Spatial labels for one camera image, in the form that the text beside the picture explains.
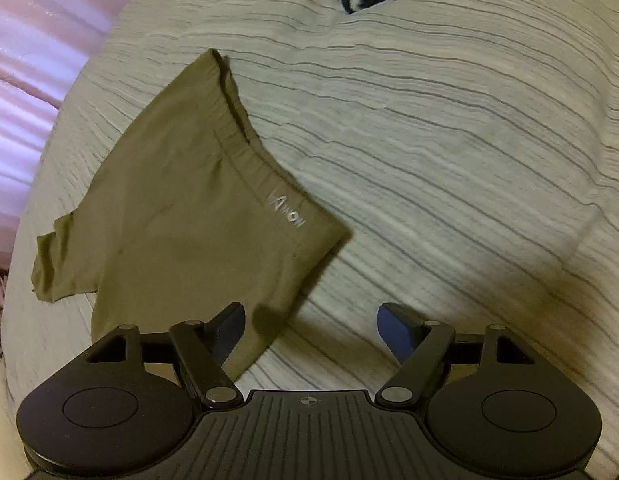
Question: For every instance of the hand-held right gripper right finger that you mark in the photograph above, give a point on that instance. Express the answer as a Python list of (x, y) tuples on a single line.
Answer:
[(389, 331)]

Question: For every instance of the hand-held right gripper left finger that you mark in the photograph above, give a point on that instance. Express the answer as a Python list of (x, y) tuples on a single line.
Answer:
[(229, 331)]

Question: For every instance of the olive pants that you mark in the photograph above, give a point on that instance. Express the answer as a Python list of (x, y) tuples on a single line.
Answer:
[(189, 210)]

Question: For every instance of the bed with striped grey bedspread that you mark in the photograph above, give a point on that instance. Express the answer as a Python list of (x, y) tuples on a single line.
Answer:
[(439, 160)]

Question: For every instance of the sheer pink curtain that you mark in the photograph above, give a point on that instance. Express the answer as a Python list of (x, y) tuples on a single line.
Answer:
[(29, 85)]

